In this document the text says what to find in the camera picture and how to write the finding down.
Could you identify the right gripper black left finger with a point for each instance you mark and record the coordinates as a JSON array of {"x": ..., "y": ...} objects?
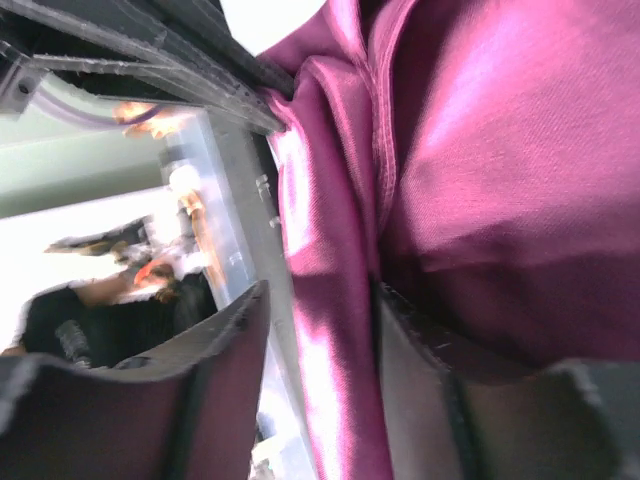
[{"x": 185, "y": 409}]

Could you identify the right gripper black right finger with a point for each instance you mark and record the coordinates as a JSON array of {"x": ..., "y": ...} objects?
[{"x": 454, "y": 410}]

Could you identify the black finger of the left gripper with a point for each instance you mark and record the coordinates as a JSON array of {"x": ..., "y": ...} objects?
[{"x": 168, "y": 55}]

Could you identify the purple cloth napkin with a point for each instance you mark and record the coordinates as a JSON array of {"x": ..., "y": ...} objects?
[{"x": 481, "y": 159}]

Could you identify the person in black shirt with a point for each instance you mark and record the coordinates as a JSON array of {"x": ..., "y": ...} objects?
[{"x": 104, "y": 322}]

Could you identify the aluminium rail frame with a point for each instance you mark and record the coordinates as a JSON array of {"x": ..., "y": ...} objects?
[{"x": 238, "y": 179}]

